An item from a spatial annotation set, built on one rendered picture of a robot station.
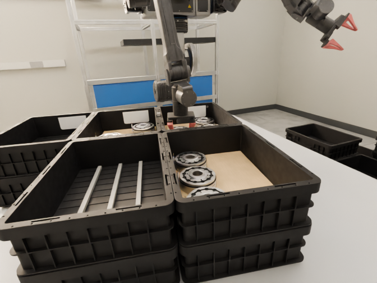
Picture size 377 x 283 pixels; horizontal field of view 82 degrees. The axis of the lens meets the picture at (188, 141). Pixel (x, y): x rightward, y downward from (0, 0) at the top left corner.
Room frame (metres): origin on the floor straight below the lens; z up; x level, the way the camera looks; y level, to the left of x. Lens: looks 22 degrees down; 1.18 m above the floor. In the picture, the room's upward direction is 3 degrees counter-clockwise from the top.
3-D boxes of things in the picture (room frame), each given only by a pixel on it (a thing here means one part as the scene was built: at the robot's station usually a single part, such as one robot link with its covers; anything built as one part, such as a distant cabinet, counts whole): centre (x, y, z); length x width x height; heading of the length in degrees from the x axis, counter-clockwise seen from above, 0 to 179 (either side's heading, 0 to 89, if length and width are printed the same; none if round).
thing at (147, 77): (2.87, 0.36, 0.91); 1.70 x 0.10 x 0.05; 109
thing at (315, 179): (0.54, -0.09, 0.92); 0.40 x 0.30 x 0.02; 9
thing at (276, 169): (0.54, -0.09, 0.87); 0.40 x 0.30 x 0.11; 9
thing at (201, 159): (0.64, 0.00, 0.86); 0.10 x 0.10 x 0.01
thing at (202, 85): (2.97, -0.03, 0.60); 0.72 x 0.03 x 0.56; 109
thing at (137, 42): (3.14, 0.19, 1.32); 1.20 x 0.45 x 0.06; 109
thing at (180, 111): (0.81, 0.02, 0.98); 0.10 x 0.07 x 0.07; 94
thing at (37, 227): (0.49, 0.21, 0.92); 0.40 x 0.30 x 0.02; 9
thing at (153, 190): (0.49, 0.21, 0.87); 0.40 x 0.30 x 0.11; 9
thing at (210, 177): (0.53, -0.02, 0.86); 0.10 x 0.10 x 0.01
